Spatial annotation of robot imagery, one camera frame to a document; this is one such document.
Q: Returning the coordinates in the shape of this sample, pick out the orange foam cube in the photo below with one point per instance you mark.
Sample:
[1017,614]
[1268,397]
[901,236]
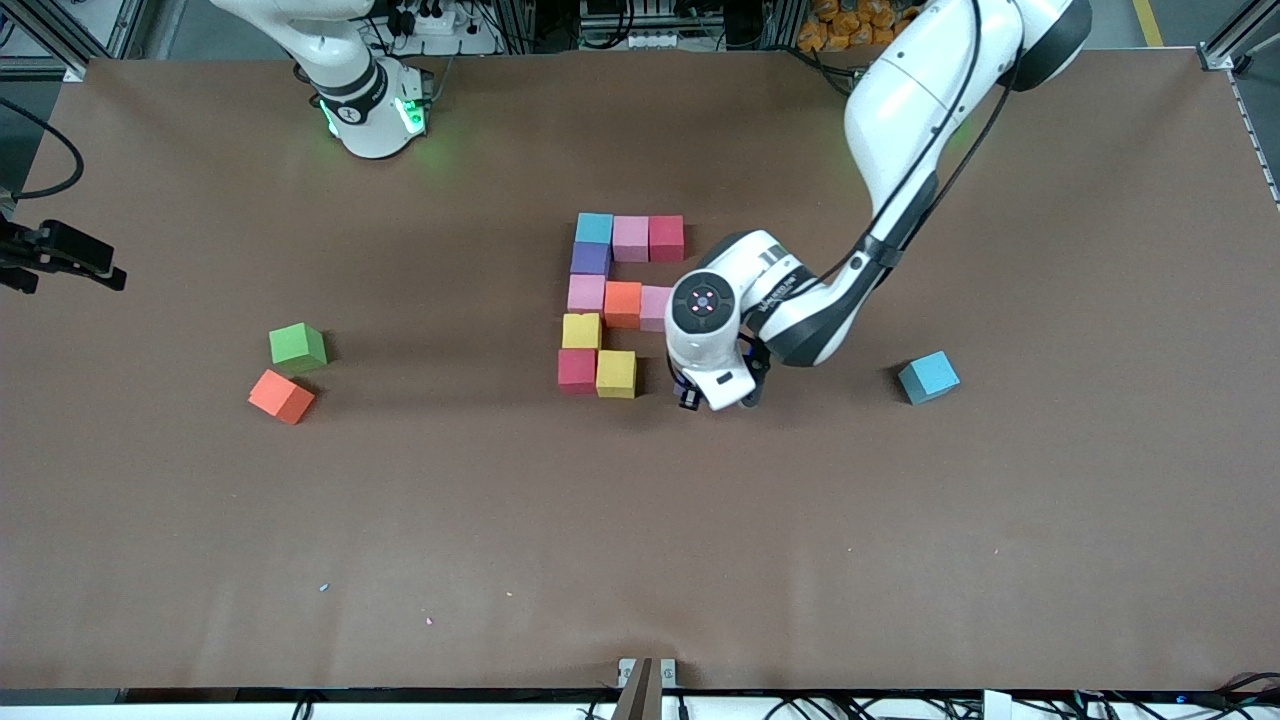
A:
[622,305]
[280,397]

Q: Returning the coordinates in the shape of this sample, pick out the brown table mat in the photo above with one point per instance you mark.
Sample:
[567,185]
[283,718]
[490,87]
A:
[640,560]

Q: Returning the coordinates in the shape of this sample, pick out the blue foam cube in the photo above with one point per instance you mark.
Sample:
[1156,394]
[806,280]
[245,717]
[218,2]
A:
[594,228]
[930,378]

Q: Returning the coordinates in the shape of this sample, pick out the bag of oranges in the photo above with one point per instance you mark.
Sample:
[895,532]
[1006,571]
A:
[850,25]

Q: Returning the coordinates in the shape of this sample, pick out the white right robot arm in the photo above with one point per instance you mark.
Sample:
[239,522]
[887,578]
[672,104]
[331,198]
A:
[350,90]

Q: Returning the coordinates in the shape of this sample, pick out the yellow foam cube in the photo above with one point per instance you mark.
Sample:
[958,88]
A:
[582,331]
[616,374]

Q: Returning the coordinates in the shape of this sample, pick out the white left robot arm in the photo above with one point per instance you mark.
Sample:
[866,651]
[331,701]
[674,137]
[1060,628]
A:
[900,110]

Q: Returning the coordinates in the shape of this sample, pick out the white power strip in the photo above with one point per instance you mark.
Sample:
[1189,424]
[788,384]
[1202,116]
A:
[440,22]

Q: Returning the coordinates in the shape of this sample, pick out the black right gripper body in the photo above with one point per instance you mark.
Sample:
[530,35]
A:
[62,245]

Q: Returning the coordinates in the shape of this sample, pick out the green foam cube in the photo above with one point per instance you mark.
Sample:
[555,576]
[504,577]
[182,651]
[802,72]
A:
[296,345]

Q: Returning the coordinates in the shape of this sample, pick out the pink foam cube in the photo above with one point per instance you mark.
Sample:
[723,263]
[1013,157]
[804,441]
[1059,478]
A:
[631,240]
[654,308]
[586,294]

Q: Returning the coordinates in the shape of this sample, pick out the red foam cube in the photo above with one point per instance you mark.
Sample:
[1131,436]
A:
[667,240]
[577,372]

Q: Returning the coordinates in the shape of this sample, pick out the aluminium frame profile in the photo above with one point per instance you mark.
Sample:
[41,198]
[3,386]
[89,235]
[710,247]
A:
[1222,55]
[75,68]

